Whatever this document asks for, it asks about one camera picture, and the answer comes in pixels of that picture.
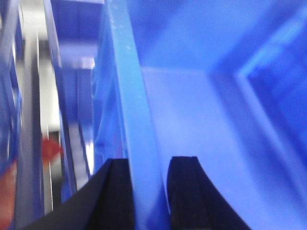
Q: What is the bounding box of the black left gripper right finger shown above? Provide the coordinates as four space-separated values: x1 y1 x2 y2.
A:
167 156 250 230

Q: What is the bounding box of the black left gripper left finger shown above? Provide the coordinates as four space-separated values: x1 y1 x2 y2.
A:
25 159 135 230

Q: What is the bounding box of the light blue plastic crate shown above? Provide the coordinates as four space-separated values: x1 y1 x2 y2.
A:
93 0 307 230

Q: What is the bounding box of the grey metal divider rail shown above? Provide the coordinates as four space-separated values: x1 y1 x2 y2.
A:
14 0 59 230

